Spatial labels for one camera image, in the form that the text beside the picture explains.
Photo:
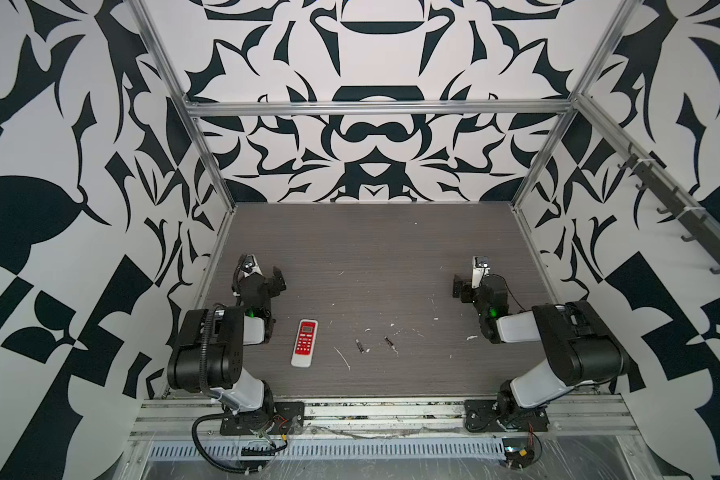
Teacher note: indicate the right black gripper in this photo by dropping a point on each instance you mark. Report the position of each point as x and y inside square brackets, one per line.
[462, 288]

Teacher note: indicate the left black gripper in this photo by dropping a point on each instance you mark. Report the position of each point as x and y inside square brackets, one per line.
[274, 281]

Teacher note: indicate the white red remote control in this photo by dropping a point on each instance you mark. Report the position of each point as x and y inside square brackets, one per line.
[304, 345]

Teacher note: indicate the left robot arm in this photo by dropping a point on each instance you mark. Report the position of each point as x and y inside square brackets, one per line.
[208, 354]

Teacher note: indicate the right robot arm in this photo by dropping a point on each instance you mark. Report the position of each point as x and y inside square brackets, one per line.
[580, 350]

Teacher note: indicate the small electronics board right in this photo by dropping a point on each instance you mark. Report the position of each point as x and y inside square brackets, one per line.
[521, 456]

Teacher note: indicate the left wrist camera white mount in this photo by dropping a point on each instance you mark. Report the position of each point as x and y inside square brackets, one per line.
[248, 266]

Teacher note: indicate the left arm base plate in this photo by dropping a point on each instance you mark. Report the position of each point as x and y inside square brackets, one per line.
[277, 418]

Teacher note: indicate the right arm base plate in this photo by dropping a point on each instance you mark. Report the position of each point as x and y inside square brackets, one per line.
[503, 415]

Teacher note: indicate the aluminium frame rail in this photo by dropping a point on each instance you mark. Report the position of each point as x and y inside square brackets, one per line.
[381, 107]

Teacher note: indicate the white slotted cable duct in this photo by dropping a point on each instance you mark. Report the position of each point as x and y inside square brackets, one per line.
[301, 449]

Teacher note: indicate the black wall hook rail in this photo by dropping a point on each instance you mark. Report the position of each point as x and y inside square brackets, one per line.
[676, 203]

